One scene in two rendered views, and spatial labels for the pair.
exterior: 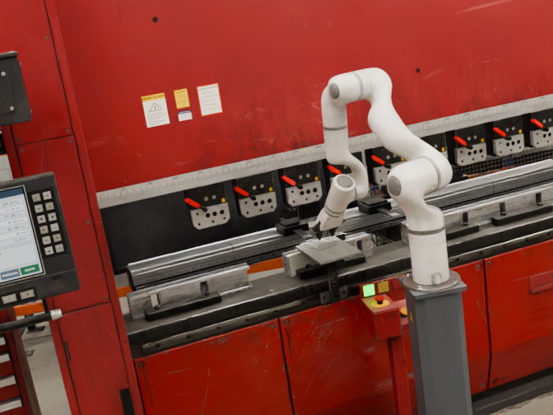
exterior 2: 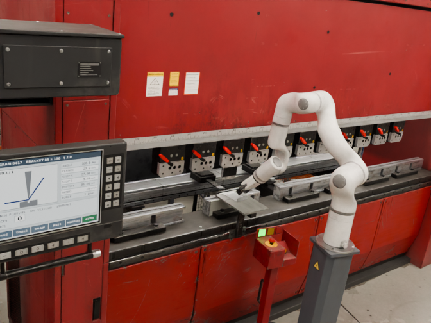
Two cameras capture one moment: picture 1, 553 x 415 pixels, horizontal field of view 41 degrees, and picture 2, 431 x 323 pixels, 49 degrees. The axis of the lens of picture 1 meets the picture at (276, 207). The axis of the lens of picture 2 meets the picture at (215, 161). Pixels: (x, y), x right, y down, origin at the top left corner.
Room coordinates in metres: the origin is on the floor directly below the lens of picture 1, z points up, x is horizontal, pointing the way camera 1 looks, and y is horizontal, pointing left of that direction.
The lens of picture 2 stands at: (0.56, 0.87, 2.11)
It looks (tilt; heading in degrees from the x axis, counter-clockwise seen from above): 20 degrees down; 339
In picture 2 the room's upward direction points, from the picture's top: 7 degrees clockwise
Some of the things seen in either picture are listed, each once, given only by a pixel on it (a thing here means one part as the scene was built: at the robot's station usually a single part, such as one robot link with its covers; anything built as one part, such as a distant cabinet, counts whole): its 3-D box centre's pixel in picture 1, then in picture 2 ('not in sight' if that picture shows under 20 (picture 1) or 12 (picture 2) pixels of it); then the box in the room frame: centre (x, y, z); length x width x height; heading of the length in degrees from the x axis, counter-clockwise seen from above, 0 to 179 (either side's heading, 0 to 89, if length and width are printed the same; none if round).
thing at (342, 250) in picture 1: (327, 249); (242, 202); (2.83, -0.18, 1.00); 0.26 x 0.18 x 0.01; 18
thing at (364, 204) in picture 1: (382, 208); (260, 171); (3.25, -0.48, 1.01); 0.26 x 0.12 x 0.05; 18
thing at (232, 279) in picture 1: (191, 290); (142, 220); (2.80, 0.39, 0.92); 0.50 x 0.06 x 0.10; 108
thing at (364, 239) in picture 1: (327, 254); (231, 201); (2.99, -0.19, 0.92); 0.39 x 0.06 x 0.10; 108
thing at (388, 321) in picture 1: (391, 307); (276, 246); (2.73, -0.39, 0.75); 0.20 x 0.16 x 0.18; 100
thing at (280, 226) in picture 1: (298, 229); (210, 179); (3.12, -0.08, 1.01); 0.26 x 0.12 x 0.05; 18
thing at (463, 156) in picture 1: (466, 143); (322, 139); (3.20, -0.87, 1.26); 0.15 x 0.09 x 0.17; 108
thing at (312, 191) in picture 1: (299, 182); (228, 150); (2.96, -0.11, 1.26); 0.15 x 0.09 x 0.17; 108
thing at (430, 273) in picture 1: (429, 255); (338, 227); (2.32, -0.48, 1.09); 0.19 x 0.19 x 0.18
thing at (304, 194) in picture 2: (447, 234); (301, 196); (3.10, -0.73, 0.89); 0.30 x 0.05 x 0.03; 108
